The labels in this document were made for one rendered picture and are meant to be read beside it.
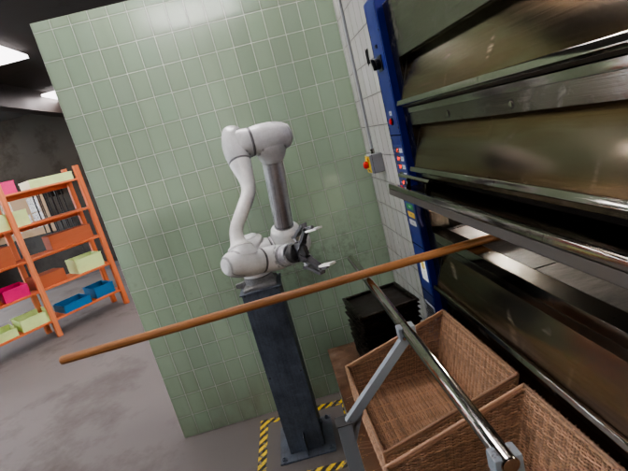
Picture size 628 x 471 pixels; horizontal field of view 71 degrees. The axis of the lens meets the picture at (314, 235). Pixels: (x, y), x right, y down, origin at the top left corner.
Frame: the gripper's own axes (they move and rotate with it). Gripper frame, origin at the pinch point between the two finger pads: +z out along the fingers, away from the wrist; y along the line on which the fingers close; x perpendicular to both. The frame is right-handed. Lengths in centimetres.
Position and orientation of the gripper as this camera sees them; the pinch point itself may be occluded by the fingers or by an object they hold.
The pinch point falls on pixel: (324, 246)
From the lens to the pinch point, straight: 156.3
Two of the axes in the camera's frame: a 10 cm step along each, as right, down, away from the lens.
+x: -7.1, 3.3, -6.1
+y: 3.7, 9.3, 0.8
